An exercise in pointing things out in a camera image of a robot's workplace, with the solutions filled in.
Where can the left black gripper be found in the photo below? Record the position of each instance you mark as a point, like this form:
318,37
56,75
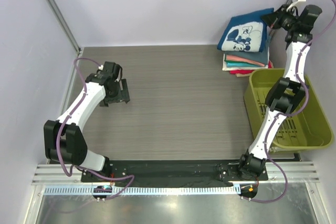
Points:
116,99

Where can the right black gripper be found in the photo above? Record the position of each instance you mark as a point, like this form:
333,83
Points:
270,19

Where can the blue t shirt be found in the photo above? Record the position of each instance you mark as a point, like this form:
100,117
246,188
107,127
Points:
245,32

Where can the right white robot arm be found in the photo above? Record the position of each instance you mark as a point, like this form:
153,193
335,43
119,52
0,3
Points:
289,95

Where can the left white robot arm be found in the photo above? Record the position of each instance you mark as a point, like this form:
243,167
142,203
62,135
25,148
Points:
63,138

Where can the grey-blue folded t shirt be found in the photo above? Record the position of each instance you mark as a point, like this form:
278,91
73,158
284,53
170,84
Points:
258,56

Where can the salmon folded t shirt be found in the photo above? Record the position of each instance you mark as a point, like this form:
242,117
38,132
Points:
232,58

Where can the teal folded t shirt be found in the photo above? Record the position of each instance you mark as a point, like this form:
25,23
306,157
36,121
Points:
240,65

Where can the red folded t shirt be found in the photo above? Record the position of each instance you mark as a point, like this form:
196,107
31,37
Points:
240,73

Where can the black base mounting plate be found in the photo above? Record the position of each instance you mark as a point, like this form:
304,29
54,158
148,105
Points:
183,174

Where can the perforated metal cable rail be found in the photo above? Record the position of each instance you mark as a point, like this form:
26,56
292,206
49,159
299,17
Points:
105,190

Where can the left aluminium frame post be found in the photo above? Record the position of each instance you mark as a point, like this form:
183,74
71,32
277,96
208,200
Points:
62,22

